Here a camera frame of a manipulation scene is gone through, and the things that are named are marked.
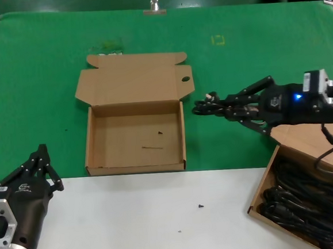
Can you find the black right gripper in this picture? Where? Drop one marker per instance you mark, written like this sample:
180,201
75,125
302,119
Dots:
292,106

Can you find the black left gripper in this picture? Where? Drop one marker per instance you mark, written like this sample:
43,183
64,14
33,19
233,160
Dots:
28,204

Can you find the brown cardboard box with hole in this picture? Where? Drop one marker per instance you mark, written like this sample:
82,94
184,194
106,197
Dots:
128,84

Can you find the green table cloth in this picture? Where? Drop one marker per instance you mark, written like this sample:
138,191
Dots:
22,84

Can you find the small black screw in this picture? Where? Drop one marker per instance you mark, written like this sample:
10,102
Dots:
200,206
159,132

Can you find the thin brown stick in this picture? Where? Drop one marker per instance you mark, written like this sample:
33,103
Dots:
152,147

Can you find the clear tape scrap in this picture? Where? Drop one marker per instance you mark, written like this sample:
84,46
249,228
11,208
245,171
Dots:
106,50

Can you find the silver left camera bracket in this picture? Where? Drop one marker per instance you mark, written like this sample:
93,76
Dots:
1,212

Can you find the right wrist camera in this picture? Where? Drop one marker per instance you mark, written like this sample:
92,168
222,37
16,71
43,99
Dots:
314,81

